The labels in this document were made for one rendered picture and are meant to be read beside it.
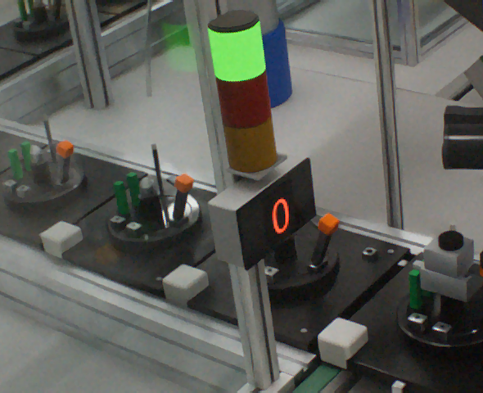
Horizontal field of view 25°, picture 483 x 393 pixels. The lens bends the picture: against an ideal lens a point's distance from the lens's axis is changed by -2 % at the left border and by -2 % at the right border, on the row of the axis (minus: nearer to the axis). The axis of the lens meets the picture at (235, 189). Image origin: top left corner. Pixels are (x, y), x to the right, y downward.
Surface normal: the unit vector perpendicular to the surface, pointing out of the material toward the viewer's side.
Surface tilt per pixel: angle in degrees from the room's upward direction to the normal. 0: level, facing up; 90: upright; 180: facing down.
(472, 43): 0
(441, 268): 90
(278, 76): 90
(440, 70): 0
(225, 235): 90
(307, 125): 0
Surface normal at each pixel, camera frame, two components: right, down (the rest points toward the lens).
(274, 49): 0.63, 0.30
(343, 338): -0.13, -0.87
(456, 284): -0.62, 0.45
